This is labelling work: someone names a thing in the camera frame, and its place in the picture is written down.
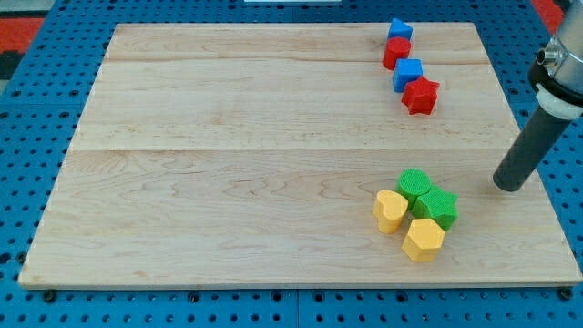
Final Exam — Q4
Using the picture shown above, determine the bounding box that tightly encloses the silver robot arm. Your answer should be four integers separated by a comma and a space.
528, 0, 582, 120

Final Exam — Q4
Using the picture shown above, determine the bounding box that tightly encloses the yellow heart block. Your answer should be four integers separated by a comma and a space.
373, 190, 409, 234

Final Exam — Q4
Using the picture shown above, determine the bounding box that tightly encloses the yellow hexagon block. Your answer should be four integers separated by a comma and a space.
402, 219, 445, 262

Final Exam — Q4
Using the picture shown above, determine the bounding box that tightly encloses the wooden board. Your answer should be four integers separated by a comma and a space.
18, 23, 582, 290

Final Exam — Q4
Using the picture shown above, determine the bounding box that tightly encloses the green cylinder block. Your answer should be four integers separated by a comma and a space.
396, 169, 432, 210

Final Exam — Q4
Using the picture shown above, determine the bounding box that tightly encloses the red star block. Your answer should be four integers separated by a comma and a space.
401, 77, 440, 115

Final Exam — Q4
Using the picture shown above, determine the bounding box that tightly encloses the blue cube block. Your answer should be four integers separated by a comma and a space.
393, 58, 424, 93

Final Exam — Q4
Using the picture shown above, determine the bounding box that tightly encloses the green star block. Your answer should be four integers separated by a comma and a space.
410, 185, 458, 231

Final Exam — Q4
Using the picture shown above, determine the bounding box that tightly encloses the red cylinder block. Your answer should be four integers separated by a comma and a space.
382, 36, 412, 70

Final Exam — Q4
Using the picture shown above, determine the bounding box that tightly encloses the blue triangle block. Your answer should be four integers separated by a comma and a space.
387, 17, 414, 40

